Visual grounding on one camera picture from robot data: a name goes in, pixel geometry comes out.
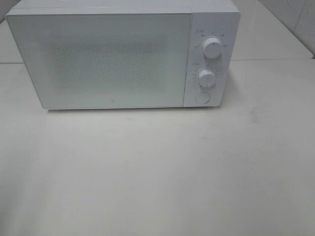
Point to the round white door button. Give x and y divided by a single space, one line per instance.
202 98

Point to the white microwave knob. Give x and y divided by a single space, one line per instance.
212 46
206 78

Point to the white microwave door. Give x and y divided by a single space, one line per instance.
105 61

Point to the white microwave oven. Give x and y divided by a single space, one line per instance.
208 17

